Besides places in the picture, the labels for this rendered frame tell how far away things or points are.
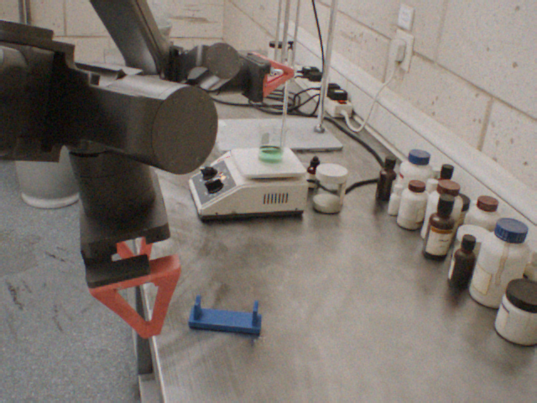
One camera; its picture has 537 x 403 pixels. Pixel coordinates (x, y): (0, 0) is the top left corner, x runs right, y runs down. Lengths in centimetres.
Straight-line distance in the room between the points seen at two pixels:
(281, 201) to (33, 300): 128
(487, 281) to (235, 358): 41
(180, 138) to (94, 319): 175
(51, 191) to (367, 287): 195
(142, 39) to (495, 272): 61
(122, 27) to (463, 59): 77
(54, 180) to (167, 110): 235
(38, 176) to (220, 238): 173
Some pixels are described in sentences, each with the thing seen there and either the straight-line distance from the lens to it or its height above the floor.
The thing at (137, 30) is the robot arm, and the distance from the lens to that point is 82.
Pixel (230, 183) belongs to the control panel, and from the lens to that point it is 113.
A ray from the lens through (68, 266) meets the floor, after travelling 239.
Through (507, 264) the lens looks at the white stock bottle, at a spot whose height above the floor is 83.
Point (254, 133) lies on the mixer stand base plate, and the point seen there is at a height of 76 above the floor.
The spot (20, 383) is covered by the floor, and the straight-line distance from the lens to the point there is 194.
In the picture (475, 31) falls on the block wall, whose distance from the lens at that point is 133.
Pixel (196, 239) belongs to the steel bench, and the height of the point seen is 75.
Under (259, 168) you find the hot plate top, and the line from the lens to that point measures 113.
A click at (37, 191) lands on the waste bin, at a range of 277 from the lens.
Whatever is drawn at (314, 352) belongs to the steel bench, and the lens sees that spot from 85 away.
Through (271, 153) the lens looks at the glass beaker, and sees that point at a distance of 114.
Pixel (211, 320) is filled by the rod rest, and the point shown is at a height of 76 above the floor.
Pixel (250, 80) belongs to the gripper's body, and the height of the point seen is 101.
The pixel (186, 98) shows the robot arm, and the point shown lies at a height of 118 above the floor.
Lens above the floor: 130
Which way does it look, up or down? 26 degrees down
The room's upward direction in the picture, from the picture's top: 5 degrees clockwise
